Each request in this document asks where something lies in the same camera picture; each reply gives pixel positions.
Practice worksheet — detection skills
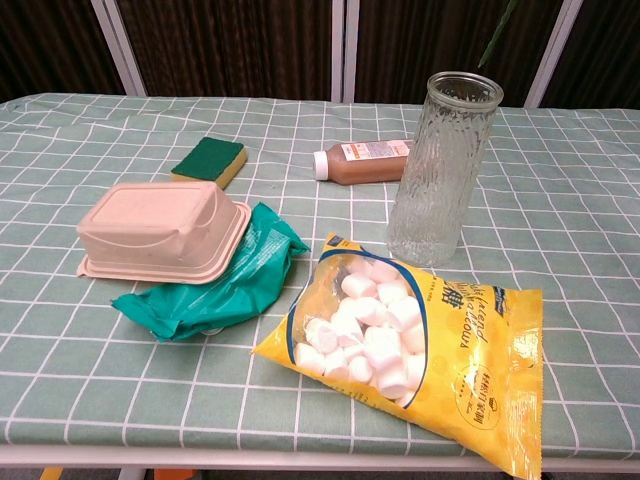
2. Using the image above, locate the beige plastic food container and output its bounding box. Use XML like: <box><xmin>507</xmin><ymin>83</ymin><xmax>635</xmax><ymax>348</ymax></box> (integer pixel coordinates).
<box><xmin>75</xmin><ymin>180</ymin><xmax>253</xmax><ymax>286</ymax></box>

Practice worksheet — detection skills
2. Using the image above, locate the pink artificial flower bouquet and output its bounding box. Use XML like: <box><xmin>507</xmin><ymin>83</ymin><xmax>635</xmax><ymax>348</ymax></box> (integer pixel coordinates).
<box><xmin>477</xmin><ymin>0</ymin><xmax>516</xmax><ymax>70</ymax></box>

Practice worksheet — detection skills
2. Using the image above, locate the teal plastic packet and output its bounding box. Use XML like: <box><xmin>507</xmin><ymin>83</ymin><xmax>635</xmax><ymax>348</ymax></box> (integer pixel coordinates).
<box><xmin>110</xmin><ymin>201</ymin><xmax>312</xmax><ymax>343</ymax></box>

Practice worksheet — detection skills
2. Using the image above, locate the clear textured glass vase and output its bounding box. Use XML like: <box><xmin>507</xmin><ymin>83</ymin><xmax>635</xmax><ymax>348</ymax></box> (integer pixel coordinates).
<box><xmin>384</xmin><ymin>70</ymin><xmax>505</xmax><ymax>268</ymax></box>

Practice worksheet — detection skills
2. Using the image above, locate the white metal frame post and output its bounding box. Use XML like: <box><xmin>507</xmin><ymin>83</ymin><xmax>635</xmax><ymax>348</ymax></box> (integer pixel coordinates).
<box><xmin>523</xmin><ymin>0</ymin><xmax>585</xmax><ymax>109</ymax></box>
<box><xmin>90</xmin><ymin>0</ymin><xmax>148</xmax><ymax>97</ymax></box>
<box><xmin>330</xmin><ymin>0</ymin><xmax>360</xmax><ymax>104</ymax></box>

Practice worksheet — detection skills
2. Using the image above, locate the green and yellow sponge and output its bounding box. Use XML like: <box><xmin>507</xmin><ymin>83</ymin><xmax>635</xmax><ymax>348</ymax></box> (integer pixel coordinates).
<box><xmin>169</xmin><ymin>136</ymin><xmax>250</xmax><ymax>191</ymax></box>

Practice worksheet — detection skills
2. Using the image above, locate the dark slatted screen panel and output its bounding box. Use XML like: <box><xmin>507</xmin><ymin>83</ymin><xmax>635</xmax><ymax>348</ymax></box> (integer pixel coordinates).
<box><xmin>0</xmin><ymin>0</ymin><xmax>640</xmax><ymax>110</ymax></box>

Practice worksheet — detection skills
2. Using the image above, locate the yellow marshmallow bag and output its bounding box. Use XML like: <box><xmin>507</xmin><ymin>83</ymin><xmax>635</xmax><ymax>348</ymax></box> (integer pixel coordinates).
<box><xmin>251</xmin><ymin>231</ymin><xmax>545</xmax><ymax>480</ymax></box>

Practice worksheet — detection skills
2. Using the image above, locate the brown drink bottle white cap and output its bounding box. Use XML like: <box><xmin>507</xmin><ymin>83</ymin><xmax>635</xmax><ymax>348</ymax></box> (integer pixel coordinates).
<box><xmin>312</xmin><ymin>139</ymin><xmax>414</xmax><ymax>185</ymax></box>

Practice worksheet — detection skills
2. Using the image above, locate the green checked tablecloth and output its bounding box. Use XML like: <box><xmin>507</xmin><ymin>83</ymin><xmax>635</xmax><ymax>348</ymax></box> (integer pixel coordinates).
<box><xmin>0</xmin><ymin>92</ymin><xmax>640</xmax><ymax>461</ymax></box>

